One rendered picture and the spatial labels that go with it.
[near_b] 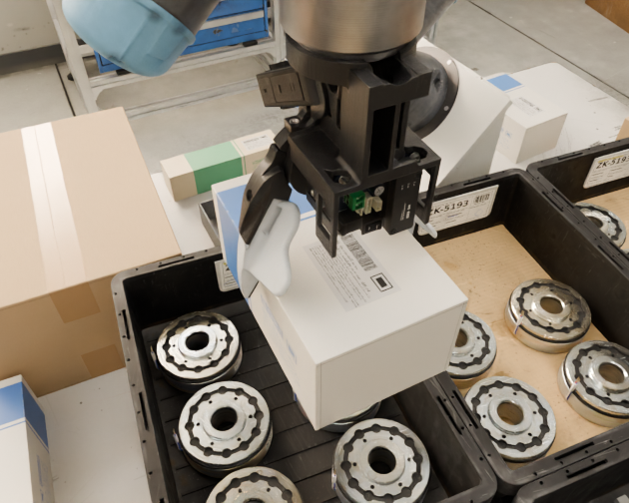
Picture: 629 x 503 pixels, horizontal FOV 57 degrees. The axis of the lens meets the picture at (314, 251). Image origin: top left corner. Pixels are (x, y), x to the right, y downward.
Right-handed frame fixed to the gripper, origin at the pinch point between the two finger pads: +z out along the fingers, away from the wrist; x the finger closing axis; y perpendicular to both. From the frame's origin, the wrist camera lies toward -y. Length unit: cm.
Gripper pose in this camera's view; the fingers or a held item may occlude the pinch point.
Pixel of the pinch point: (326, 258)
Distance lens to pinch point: 46.5
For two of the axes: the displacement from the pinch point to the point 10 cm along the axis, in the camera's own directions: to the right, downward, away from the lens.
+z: 0.0, 6.9, 7.2
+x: 9.0, -3.2, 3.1
